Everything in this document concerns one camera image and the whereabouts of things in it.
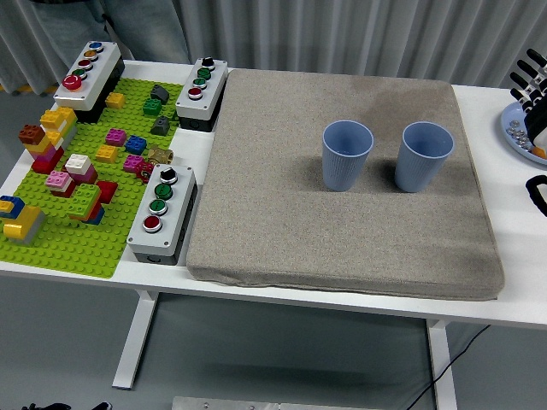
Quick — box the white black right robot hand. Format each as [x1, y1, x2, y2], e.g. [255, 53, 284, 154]
[509, 48, 547, 158]

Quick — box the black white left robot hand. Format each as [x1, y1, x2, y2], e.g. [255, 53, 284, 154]
[25, 401, 111, 410]

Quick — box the blue ribbed plastic cup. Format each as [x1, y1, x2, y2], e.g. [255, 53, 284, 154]
[394, 121, 455, 193]
[321, 120, 376, 192]

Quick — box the blue plate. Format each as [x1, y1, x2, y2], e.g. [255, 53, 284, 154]
[499, 100, 547, 166]

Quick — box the white table leg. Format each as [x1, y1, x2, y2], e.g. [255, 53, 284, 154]
[111, 290, 160, 390]
[426, 319, 458, 410]

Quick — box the white pleated curtain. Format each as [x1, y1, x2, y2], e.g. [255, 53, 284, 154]
[0, 0, 547, 93]

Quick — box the green brick baseplate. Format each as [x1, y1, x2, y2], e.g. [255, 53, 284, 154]
[0, 76, 185, 281]

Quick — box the blue yellow grey brick stack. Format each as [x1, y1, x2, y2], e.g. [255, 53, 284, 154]
[0, 195, 46, 246]

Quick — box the green orange blue brick stack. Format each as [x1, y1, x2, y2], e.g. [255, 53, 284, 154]
[65, 183, 106, 226]

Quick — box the pink white red brick stack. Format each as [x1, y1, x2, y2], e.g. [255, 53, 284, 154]
[45, 169, 77, 198]

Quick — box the four-button grey control box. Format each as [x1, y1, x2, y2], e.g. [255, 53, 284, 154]
[174, 56, 229, 132]
[126, 162, 200, 267]

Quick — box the yellow pink red brick tower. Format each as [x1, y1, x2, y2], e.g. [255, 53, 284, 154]
[18, 106, 79, 174]

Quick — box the grey-brown cushion mat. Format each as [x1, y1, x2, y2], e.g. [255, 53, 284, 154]
[186, 68, 507, 302]

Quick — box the yellow floor tape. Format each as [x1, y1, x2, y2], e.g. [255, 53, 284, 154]
[0, 83, 59, 93]

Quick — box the five-button grey control box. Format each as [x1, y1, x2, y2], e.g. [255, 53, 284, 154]
[53, 40, 126, 124]

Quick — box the person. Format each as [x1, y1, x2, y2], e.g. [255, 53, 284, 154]
[28, 0, 192, 66]

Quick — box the grey metal base plate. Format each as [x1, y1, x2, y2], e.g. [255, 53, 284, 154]
[171, 395, 437, 410]

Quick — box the black floor cable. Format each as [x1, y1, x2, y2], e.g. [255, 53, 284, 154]
[405, 324, 491, 410]

